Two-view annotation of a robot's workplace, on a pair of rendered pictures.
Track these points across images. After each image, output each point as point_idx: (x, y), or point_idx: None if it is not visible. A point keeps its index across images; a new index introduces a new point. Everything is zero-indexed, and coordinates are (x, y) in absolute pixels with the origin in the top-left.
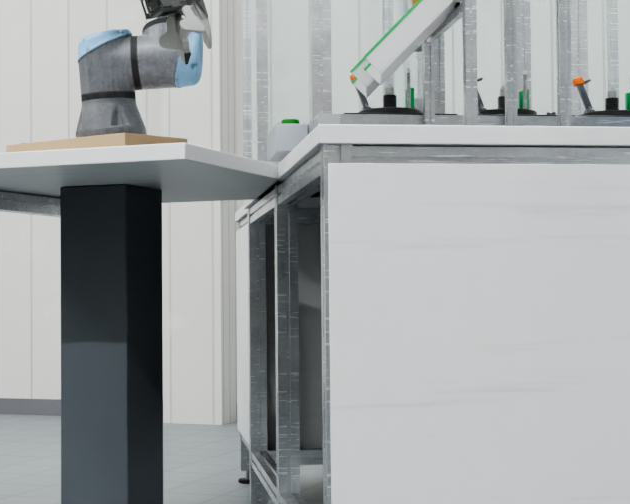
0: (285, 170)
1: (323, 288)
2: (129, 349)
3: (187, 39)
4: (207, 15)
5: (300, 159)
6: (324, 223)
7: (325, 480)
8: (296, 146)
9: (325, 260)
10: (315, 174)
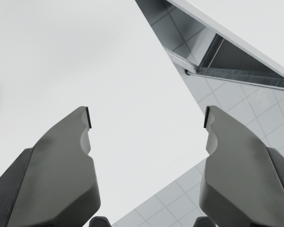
0: (176, 2)
1: (254, 84)
2: None
3: (83, 133)
4: (277, 155)
5: (264, 61)
6: None
7: (212, 78)
8: (257, 49)
9: (270, 89)
10: None
